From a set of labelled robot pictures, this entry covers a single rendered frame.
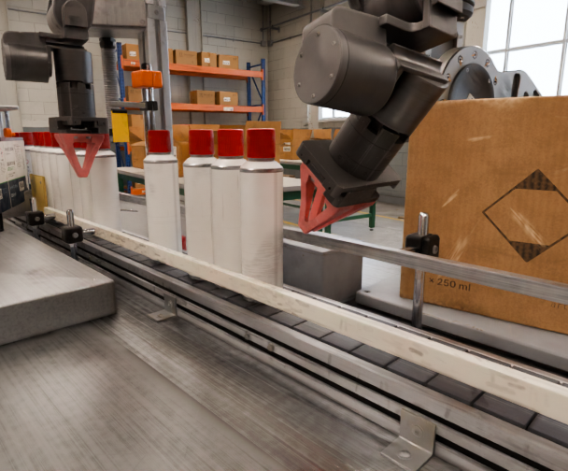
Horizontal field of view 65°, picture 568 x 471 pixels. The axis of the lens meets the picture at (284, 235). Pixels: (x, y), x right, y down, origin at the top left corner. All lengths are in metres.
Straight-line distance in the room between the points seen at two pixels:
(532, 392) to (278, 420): 0.21
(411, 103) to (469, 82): 0.51
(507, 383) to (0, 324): 0.54
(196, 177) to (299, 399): 0.31
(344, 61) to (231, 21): 9.62
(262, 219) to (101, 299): 0.27
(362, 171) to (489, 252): 0.25
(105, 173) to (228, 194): 0.41
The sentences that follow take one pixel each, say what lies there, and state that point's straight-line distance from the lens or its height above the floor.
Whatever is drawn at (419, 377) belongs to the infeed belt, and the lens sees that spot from 0.41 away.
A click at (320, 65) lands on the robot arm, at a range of 0.35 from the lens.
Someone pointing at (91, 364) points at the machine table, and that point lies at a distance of 0.56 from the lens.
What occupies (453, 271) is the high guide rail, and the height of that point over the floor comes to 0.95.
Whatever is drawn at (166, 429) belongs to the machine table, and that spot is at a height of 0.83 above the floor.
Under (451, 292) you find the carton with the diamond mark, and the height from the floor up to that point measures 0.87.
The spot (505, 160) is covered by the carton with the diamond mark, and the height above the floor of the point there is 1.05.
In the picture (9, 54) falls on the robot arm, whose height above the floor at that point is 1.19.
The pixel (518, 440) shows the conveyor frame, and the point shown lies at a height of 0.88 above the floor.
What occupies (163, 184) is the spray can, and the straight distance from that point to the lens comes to 0.70.
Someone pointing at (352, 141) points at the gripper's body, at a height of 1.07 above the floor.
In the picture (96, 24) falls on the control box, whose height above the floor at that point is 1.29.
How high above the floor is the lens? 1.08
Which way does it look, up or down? 13 degrees down
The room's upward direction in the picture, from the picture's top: straight up
